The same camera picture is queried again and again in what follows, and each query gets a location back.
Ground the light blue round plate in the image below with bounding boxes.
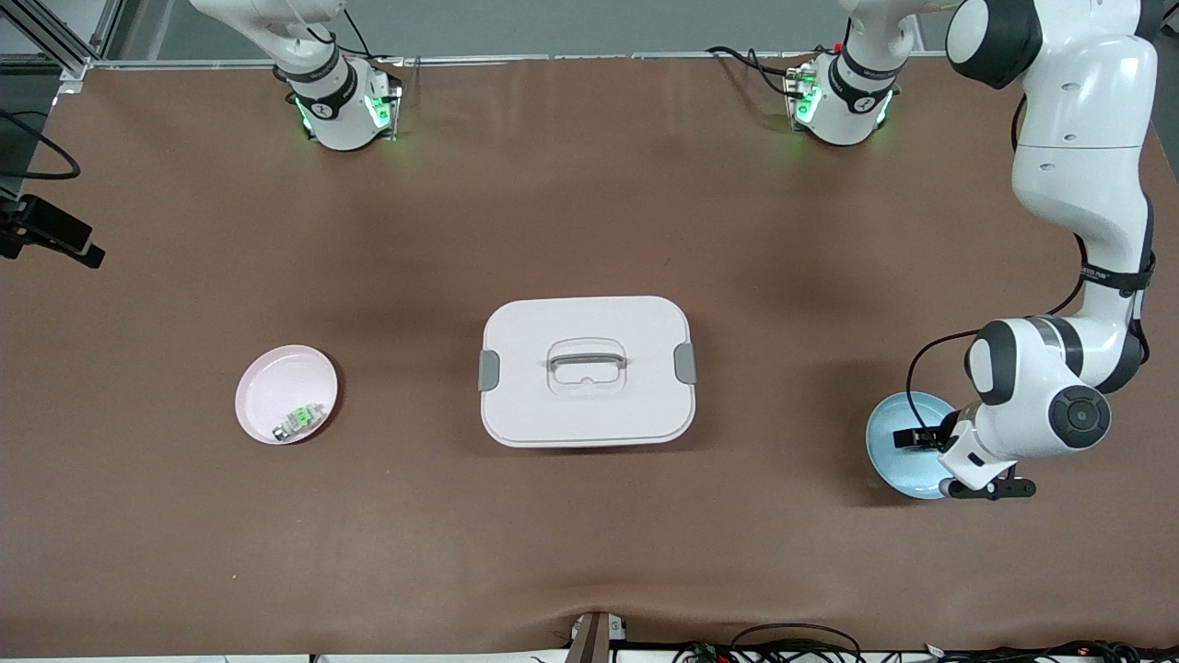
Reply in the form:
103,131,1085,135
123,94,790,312
865,391,963,501

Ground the pink round plate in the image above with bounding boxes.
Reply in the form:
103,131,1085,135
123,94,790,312
235,344,339,446

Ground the white lidded storage box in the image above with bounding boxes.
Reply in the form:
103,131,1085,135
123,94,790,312
478,296,697,449

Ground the brown table mat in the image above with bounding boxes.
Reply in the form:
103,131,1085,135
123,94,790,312
0,51,1179,659

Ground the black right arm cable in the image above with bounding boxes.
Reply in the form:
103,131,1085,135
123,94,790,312
0,110,82,181

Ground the aluminium frame post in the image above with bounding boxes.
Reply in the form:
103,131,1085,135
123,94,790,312
0,0,125,79

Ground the black cable bundle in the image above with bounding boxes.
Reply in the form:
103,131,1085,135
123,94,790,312
672,624,1179,663

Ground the green switch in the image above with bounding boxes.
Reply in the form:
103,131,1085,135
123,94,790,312
273,403,325,441

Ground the black right base cable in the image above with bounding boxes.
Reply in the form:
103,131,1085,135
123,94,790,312
341,9,406,65

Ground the black base cable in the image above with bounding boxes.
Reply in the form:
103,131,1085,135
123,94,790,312
706,44,811,98
341,9,406,65

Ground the grey metal bracket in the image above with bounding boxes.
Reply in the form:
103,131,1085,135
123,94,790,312
566,611,629,663

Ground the black left base cable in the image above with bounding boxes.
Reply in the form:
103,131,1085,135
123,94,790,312
706,44,811,98

